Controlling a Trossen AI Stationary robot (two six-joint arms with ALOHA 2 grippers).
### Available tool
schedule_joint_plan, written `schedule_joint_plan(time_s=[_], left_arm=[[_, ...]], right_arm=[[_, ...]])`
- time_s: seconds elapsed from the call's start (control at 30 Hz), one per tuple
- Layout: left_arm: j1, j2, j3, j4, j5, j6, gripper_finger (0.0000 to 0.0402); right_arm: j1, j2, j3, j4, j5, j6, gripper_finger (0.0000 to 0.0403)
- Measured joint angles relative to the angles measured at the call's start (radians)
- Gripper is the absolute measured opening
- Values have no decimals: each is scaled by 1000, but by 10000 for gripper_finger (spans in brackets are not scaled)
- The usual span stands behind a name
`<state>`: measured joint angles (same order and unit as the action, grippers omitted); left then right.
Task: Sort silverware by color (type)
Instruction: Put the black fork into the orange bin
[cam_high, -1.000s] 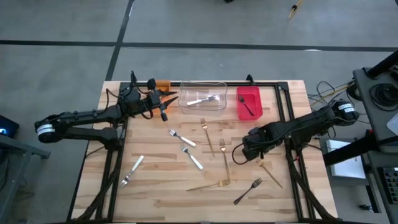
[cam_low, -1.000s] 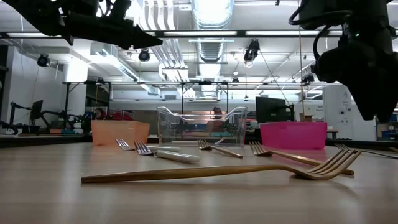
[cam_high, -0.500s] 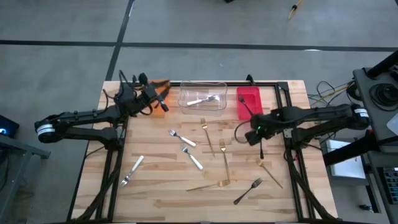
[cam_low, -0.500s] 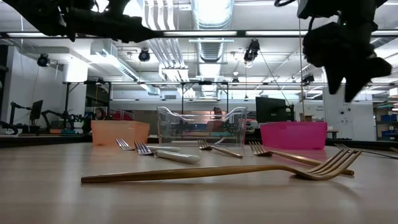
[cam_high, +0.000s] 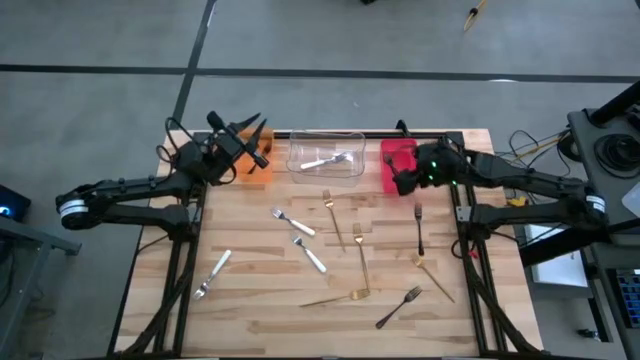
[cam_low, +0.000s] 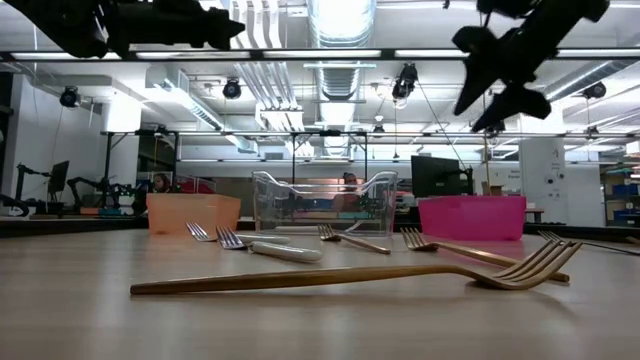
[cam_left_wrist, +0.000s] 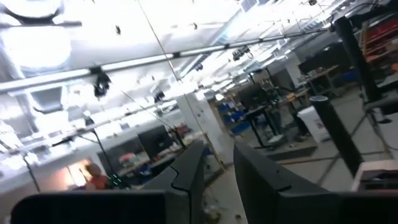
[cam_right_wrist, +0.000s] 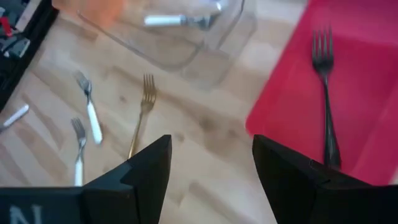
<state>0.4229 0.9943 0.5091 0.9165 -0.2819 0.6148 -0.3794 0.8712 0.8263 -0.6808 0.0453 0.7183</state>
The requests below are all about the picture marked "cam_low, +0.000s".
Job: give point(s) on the shelf with blue bins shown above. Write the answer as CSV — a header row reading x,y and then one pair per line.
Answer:
x,y
622,195

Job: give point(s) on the black fork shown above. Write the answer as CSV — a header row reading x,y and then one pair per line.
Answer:
x,y
600,245

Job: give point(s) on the black overhead rig beam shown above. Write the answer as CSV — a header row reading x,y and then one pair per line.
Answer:
x,y
390,54

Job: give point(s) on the black ceiling camera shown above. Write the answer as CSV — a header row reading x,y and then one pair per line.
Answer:
x,y
594,90
232,89
70,96
405,80
496,131

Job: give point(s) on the red plastic bin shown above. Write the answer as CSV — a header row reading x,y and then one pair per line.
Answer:
x,y
472,217

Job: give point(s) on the black rig frame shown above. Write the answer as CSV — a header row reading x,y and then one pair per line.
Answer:
x,y
106,160
330,133

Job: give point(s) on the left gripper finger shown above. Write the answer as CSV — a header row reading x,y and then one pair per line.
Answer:
x,y
225,27

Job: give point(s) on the person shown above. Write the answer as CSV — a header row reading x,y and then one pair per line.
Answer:
x,y
161,182
347,192

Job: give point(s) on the clear plastic bin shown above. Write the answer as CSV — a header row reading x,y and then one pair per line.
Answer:
x,y
265,200

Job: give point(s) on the background black robot arm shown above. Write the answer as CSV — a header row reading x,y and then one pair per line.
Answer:
x,y
25,200
100,192

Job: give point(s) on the cardboard box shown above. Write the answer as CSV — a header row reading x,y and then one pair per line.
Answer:
x,y
492,189

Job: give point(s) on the black computer monitor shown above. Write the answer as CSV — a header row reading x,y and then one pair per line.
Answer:
x,y
437,175
58,177

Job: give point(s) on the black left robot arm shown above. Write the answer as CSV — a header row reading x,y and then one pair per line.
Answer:
x,y
50,25

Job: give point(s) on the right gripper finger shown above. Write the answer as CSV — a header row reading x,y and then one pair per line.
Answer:
x,y
477,82
505,110

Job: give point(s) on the silver ventilation duct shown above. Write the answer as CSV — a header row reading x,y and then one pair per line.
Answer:
x,y
340,80

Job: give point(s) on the orange plastic bin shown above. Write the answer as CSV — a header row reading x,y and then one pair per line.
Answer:
x,y
192,212

